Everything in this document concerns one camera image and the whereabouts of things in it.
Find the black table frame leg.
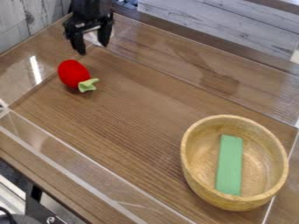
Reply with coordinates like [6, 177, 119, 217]
[24, 185, 67, 224]

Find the red plush strawberry toy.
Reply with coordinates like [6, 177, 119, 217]
[57, 59, 99, 93]

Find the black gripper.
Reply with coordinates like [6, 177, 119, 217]
[63, 0, 113, 55]

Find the wooden oval bowl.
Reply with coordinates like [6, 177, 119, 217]
[180, 115, 288, 212]

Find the green rectangular block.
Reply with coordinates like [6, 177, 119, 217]
[215, 135, 243, 196]

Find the black cable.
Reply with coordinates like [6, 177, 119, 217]
[0, 206, 16, 224]

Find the clear acrylic tray wall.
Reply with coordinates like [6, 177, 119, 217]
[0, 101, 195, 224]

